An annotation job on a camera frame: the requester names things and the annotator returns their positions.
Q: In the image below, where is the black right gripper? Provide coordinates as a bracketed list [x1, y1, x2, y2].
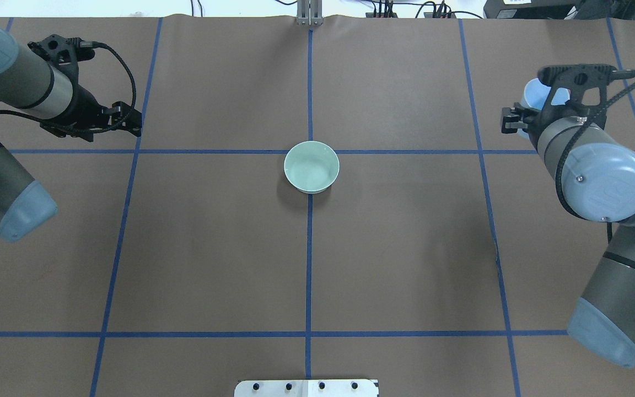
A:
[501, 63, 618, 138]

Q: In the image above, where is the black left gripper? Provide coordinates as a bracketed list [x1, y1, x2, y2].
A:
[26, 34, 143, 142]

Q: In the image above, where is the light blue cup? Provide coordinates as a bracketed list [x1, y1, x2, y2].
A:
[520, 78, 570, 111]

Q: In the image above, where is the light green bowl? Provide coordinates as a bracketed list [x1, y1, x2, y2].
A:
[284, 141, 341, 194]

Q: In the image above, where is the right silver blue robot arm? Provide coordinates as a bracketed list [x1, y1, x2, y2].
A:
[501, 63, 635, 369]

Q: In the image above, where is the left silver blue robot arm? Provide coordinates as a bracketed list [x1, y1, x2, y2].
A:
[0, 27, 143, 243]

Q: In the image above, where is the brown paper table mat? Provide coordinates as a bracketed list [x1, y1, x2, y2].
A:
[0, 15, 635, 396]

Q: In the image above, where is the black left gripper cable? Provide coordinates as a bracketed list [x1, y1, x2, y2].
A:
[0, 41, 137, 136]

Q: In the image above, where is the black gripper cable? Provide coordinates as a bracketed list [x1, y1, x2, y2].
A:
[0, 41, 137, 136]
[555, 63, 635, 243]

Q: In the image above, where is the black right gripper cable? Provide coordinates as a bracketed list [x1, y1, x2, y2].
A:
[555, 63, 635, 243]

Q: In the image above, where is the aluminium frame post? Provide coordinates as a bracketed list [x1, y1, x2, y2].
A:
[297, 0, 324, 28]

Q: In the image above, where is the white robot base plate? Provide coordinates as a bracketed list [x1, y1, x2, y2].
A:
[234, 379, 380, 396]

